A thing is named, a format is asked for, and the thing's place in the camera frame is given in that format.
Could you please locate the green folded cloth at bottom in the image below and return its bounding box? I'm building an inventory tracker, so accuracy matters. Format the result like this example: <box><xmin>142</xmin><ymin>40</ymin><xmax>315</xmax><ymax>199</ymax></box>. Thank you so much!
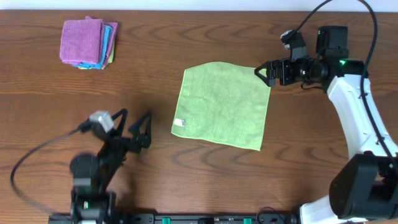
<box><xmin>77</xmin><ymin>40</ymin><xmax>116</xmax><ymax>70</ymax></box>

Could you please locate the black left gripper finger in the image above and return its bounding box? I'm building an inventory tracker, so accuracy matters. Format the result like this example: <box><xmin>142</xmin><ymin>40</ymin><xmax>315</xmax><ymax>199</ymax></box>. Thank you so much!
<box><xmin>108</xmin><ymin>108</ymin><xmax>128</xmax><ymax>138</ymax></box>
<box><xmin>128</xmin><ymin>112</ymin><xmax>152</xmax><ymax>139</ymax></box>

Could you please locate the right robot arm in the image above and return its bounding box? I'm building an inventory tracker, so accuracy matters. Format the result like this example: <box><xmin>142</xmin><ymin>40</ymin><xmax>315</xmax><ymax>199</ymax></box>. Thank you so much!
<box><xmin>254</xmin><ymin>26</ymin><xmax>397</xmax><ymax>223</ymax></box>

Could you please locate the purple folded cloth lower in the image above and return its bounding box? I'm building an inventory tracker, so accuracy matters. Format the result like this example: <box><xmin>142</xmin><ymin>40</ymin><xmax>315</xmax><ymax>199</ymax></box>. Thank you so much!
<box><xmin>85</xmin><ymin>16</ymin><xmax>119</xmax><ymax>70</ymax></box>

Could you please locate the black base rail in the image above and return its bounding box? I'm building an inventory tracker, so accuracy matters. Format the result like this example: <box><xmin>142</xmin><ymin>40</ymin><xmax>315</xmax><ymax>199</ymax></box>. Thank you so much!
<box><xmin>48</xmin><ymin>213</ymin><xmax>301</xmax><ymax>224</ymax></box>

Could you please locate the purple folded cloth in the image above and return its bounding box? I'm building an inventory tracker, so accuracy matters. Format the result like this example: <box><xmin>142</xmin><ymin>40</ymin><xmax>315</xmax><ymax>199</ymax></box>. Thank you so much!
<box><xmin>85</xmin><ymin>16</ymin><xmax>119</xmax><ymax>70</ymax></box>
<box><xmin>60</xmin><ymin>19</ymin><xmax>103</xmax><ymax>64</ymax></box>

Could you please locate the purple folded cloth on top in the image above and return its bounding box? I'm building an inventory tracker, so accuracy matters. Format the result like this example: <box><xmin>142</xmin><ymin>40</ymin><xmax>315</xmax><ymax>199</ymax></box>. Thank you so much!
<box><xmin>60</xmin><ymin>19</ymin><xmax>103</xmax><ymax>64</ymax></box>

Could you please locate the green microfiber cloth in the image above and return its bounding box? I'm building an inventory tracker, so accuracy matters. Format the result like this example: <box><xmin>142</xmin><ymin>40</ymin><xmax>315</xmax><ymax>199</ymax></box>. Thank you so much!
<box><xmin>171</xmin><ymin>62</ymin><xmax>271</xmax><ymax>151</ymax></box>

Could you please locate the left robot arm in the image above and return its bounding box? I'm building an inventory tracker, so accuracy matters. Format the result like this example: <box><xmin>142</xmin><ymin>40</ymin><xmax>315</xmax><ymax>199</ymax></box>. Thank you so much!
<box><xmin>70</xmin><ymin>109</ymin><xmax>152</xmax><ymax>223</ymax></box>

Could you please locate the blue folded cloth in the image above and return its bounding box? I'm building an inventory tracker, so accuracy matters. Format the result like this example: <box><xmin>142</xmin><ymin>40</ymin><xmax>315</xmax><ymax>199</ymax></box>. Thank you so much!
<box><xmin>73</xmin><ymin>25</ymin><xmax>113</xmax><ymax>70</ymax></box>

